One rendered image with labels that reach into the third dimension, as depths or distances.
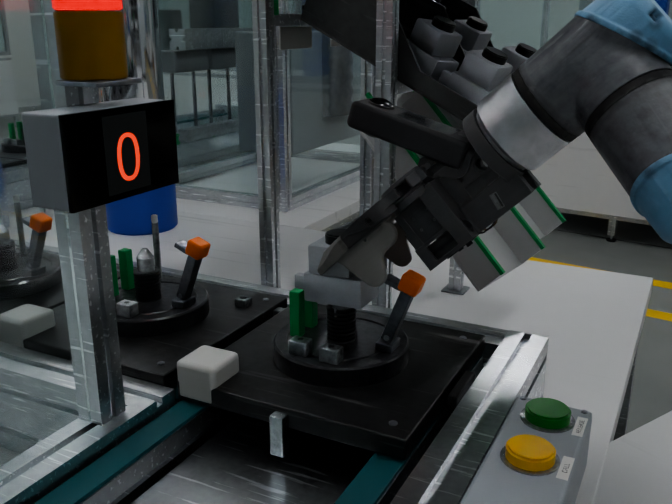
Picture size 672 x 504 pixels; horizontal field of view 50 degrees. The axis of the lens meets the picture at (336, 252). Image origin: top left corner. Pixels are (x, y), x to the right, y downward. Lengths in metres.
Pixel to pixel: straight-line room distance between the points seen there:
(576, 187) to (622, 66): 4.23
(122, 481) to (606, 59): 0.51
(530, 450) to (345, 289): 0.23
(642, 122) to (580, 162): 4.21
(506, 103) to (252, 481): 0.39
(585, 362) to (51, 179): 0.74
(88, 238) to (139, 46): 0.98
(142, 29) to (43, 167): 1.04
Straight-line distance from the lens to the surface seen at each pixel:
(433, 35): 0.93
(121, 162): 0.59
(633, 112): 0.56
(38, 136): 0.57
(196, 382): 0.72
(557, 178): 4.82
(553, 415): 0.68
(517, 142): 0.60
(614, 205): 4.75
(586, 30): 0.59
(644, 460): 0.86
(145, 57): 1.59
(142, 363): 0.77
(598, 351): 1.09
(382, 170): 0.90
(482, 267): 0.89
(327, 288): 0.72
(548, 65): 0.60
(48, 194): 0.57
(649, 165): 0.55
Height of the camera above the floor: 1.30
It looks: 18 degrees down
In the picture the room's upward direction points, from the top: straight up
